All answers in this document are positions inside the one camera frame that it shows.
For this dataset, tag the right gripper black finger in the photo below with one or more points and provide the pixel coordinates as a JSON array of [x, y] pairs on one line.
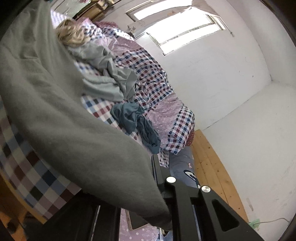
[[199, 213]]

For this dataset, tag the dark grey sweatshirt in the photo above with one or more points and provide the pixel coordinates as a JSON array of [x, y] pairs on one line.
[[41, 90]]

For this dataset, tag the teal blue garment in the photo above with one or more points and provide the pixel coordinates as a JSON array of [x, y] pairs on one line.
[[131, 116]]

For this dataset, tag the light grey-green garment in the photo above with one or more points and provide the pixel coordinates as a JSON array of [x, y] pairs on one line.
[[114, 83]]

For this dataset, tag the plaid and lilac bedspread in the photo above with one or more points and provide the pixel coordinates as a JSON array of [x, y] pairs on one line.
[[45, 190]]

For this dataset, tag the window with curtain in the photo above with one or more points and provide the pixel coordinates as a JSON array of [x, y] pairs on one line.
[[174, 24]]

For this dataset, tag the beige crumpled garment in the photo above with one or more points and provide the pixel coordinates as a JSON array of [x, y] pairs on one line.
[[71, 33]]

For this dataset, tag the stacked cardboard boxes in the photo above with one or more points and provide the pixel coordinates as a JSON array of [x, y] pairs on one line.
[[105, 5]]

